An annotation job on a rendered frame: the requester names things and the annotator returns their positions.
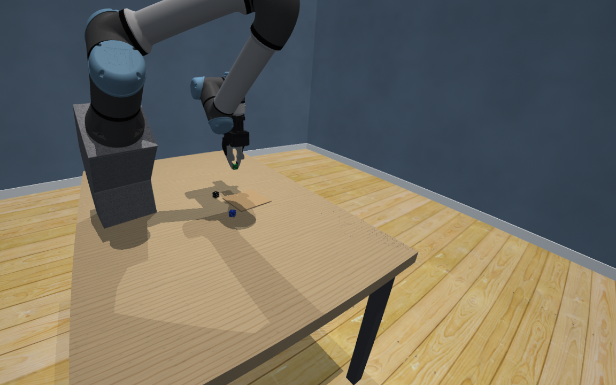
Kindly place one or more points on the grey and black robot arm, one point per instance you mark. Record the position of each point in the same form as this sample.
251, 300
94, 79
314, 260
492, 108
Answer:
117, 42

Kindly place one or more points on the tan square mat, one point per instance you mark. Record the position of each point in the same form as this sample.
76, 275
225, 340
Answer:
246, 200

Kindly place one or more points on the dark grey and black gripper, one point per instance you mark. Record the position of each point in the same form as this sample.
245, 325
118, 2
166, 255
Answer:
240, 138

